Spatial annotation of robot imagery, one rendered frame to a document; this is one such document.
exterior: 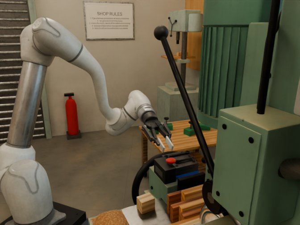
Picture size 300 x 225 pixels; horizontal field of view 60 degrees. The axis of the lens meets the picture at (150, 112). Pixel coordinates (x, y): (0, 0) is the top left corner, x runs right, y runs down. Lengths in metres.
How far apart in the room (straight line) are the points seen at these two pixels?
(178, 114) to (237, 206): 2.61
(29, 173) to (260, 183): 0.89
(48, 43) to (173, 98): 2.00
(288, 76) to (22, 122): 1.07
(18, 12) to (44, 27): 2.40
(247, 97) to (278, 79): 0.12
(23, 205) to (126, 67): 2.78
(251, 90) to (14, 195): 0.91
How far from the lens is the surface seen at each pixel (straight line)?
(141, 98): 1.38
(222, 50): 0.55
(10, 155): 1.26
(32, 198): 1.12
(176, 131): 2.34
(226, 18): 0.55
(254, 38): 0.50
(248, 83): 0.51
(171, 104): 2.91
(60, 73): 3.54
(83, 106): 3.66
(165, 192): 0.82
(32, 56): 1.22
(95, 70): 1.19
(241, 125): 0.36
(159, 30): 0.63
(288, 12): 0.41
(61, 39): 1.09
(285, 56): 0.41
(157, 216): 0.80
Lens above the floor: 1.41
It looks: 18 degrees down
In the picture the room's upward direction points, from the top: straight up
